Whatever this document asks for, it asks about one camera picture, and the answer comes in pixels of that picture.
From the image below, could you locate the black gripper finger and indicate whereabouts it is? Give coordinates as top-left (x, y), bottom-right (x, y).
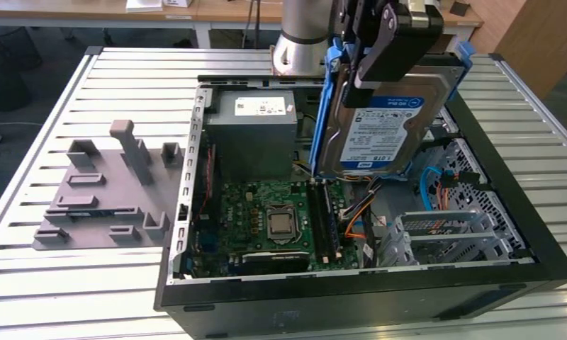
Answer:
top-left (341, 0), bottom-right (384, 70)
top-left (341, 1), bottom-right (430, 107)

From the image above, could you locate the hard disk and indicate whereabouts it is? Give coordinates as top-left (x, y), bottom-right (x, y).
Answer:
top-left (309, 41), bottom-right (475, 182)

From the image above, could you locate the multicolour power wire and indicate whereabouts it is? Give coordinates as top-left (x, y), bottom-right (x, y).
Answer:
top-left (435, 170), bottom-right (491, 213)

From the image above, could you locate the blue SATA wire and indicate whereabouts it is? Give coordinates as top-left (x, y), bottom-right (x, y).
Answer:
top-left (419, 166), bottom-right (448, 213)

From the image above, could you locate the metal disk bay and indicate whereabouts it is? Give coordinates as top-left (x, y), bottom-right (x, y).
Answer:
top-left (387, 208), bottom-right (526, 266)

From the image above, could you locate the metal optical drive cage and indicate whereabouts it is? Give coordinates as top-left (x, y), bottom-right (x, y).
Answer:
top-left (427, 104), bottom-right (459, 157)

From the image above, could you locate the grey power supply unit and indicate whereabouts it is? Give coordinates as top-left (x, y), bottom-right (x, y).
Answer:
top-left (203, 88), bottom-right (297, 182)

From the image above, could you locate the RAM stick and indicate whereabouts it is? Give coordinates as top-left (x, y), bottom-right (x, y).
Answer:
top-left (321, 181), bottom-right (345, 261)

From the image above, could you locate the black CPU socket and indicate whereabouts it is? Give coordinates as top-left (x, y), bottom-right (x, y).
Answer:
top-left (261, 202), bottom-right (301, 246)

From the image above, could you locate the silver CPU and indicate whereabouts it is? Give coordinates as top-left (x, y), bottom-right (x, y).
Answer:
top-left (267, 212), bottom-right (296, 239)

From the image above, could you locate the wooden desk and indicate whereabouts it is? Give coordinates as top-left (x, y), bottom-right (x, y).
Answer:
top-left (0, 0), bottom-right (484, 50)

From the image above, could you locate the green motherboard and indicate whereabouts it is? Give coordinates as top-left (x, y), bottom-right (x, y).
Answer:
top-left (188, 178), bottom-right (360, 277)

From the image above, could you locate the black graphics card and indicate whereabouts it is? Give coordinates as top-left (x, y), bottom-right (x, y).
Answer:
top-left (239, 250), bottom-right (312, 274)

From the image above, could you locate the black PC case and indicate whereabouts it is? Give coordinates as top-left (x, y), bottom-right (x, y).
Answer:
top-left (153, 74), bottom-right (567, 340)

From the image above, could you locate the black office chair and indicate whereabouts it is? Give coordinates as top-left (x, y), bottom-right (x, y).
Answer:
top-left (0, 26), bottom-right (44, 113)

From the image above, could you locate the grey parts rack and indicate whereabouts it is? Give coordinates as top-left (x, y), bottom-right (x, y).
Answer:
top-left (30, 119), bottom-right (189, 251)

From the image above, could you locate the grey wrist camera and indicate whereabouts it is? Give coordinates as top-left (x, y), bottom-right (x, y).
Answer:
top-left (406, 0), bottom-right (443, 13)

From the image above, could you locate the black cable bundle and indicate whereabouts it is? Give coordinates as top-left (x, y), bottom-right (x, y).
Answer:
top-left (341, 140), bottom-right (455, 220)

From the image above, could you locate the thin red wire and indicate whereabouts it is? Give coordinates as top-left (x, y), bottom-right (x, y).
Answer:
top-left (199, 144), bottom-right (216, 220)

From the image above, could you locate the orange wire bundle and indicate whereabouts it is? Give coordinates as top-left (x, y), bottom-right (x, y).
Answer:
top-left (343, 207), bottom-right (384, 245)

